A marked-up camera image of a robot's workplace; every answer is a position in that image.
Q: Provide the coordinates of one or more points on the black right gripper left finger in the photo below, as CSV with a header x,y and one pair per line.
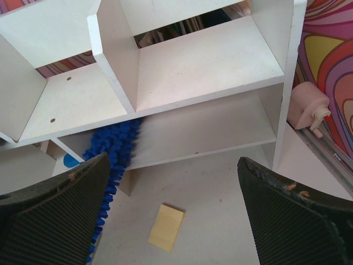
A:
x,y
53,221

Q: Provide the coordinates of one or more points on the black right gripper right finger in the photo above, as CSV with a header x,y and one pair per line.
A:
x,y
293,223

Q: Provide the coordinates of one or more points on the blue microfiber duster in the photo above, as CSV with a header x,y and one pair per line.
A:
x,y
117,141

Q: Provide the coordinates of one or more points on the white wooden bookshelf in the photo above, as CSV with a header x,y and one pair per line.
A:
x,y
71,67

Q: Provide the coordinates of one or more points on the blue pencil sharpener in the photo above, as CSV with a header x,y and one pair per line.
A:
x,y
69,161

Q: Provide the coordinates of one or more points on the yellow sticky note pad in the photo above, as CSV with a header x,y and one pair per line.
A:
x,y
166,227

